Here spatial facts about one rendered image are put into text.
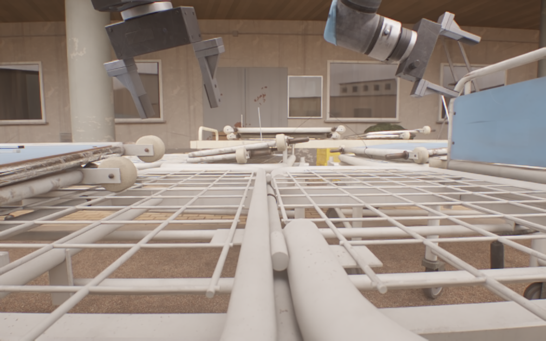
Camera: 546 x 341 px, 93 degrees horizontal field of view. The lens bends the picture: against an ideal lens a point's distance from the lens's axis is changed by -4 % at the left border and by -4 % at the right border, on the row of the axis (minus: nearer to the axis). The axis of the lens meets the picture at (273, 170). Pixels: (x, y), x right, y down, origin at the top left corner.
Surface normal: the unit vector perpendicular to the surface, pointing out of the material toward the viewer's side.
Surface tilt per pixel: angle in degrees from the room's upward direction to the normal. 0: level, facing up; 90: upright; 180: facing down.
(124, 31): 114
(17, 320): 0
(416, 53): 93
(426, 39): 93
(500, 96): 90
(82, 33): 90
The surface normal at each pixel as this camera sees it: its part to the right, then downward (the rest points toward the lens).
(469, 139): -1.00, 0.01
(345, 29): -0.33, 0.64
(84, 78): 0.27, 0.10
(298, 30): 0.04, 0.11
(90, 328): 0.00, -0.99
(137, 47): -0.12, 0.49
